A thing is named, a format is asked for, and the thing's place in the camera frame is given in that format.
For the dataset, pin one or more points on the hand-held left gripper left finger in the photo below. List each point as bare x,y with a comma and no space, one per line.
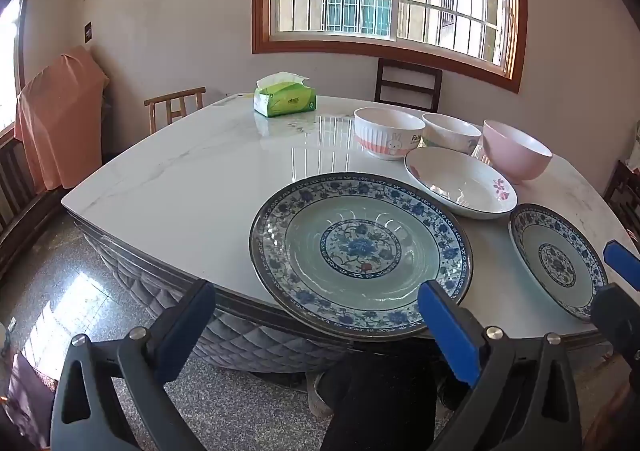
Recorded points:
185,326

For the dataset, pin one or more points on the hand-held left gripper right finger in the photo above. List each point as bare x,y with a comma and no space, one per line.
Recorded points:
447,326

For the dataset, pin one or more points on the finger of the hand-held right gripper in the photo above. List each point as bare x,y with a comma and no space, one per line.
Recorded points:
622,263
617,321

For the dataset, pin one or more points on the large blue patterned plate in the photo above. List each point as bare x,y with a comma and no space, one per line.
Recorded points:
360,256

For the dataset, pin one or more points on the plain white bowl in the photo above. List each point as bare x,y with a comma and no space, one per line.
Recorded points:
450,133

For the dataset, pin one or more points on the white ribbed rabbit print bowl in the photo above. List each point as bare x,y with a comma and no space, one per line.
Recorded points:
385,136

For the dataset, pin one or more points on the white marble dining table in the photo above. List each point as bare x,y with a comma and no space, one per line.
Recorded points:
245,338

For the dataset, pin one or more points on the small blue patterned plate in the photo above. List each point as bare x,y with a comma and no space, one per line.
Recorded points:
555,261

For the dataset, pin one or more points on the dark wooden furniture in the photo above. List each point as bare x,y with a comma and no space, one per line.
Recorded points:
622,191

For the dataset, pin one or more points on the person's leg in black trousers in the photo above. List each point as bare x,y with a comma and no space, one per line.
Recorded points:
370,396

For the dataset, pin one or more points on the white plate with pink flower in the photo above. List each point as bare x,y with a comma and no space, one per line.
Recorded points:
460,186

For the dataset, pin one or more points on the pink bowl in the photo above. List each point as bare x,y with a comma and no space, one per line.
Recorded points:
515,151

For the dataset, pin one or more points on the dark maroon cloth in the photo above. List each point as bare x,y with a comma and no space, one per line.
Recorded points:
22,396

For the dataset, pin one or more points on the dark wooden bench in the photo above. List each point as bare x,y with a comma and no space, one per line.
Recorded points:
17,201

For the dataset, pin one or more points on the light wooden chair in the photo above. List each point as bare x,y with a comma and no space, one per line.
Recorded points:
175,106

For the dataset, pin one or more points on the orange cloth cover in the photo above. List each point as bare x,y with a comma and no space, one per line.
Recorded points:
60,116

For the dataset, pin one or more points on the dark wooden chair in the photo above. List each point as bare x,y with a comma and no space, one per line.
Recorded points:
407,83

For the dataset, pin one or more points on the green tissue pack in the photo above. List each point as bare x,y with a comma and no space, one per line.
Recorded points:
285,98

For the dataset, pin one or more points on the dark wall switch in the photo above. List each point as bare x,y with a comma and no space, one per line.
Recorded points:
88,31

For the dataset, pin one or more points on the side window with wooden frame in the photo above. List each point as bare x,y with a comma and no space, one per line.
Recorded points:
10,61

